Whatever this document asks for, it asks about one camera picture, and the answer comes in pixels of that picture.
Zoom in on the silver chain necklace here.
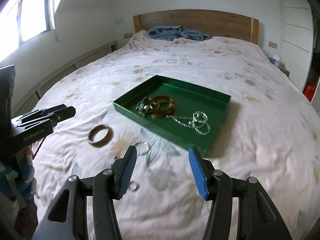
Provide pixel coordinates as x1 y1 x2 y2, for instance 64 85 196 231
164 114 211 136

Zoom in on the amber translucent bangle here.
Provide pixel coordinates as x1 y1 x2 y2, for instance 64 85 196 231
151 95 176 116

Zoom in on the right wall socket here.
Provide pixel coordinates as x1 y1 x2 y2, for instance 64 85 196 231
268 41 278 49

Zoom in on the thin silver bangle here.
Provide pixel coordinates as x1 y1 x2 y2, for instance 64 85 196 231
135 98 159 115

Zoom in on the black white beaded bracelet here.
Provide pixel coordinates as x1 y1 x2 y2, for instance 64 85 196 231
135 97 157 118

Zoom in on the red box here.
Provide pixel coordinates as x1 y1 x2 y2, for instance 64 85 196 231
303 83 317 102

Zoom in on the small silver beaded bracelet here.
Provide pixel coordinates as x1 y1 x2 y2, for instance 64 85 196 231
133 140 151 156

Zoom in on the dark olive jade bangle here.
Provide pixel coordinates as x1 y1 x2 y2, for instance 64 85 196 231
87 124 113 147

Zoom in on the tissue box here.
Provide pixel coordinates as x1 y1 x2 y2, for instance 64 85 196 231
269 55 280 67

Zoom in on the white wardrobe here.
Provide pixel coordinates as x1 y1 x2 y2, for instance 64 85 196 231
280 0 313 92

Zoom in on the floral white bed duvet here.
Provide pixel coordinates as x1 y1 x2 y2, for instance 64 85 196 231
34 31 319 239

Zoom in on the wooden nightstand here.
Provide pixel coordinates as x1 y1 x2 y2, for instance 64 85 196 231
278 67 290 77

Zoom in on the green jewelry tray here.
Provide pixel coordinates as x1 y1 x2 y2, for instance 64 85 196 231
113 75 231 155

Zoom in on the blue folded blanket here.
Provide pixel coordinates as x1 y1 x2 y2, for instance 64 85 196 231
148 25 211 41

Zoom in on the silver twisted bracelet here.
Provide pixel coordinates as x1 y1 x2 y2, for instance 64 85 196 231
191 110 209 128

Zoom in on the window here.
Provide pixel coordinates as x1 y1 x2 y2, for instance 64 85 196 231
1 0 61 60

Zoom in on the beige low side shelf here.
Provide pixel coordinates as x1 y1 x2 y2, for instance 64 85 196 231
12 41 117 117

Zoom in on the wooden headboard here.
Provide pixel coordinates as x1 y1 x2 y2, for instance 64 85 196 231
133 9 259 44

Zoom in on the left wall socket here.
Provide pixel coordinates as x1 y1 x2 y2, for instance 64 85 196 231
124 33 132 38

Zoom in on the wall socket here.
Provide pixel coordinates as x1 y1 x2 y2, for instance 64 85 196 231
268 41 278 49
124 33 132 38

